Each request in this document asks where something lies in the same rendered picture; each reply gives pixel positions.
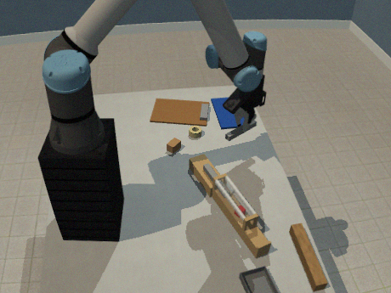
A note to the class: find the cream ring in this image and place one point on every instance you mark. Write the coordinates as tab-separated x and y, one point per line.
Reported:
195	131

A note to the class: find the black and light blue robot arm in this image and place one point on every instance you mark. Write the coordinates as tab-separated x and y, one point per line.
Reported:
75	126

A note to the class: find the small tan wooden block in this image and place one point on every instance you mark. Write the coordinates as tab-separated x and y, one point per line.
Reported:
173	145

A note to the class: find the brown wooden bar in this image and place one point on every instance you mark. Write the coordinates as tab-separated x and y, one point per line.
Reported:
308	258

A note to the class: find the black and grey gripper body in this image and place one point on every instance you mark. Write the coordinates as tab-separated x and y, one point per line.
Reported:
256	97

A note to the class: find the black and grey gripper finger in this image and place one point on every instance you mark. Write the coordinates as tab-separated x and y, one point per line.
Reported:
238	115
248	117

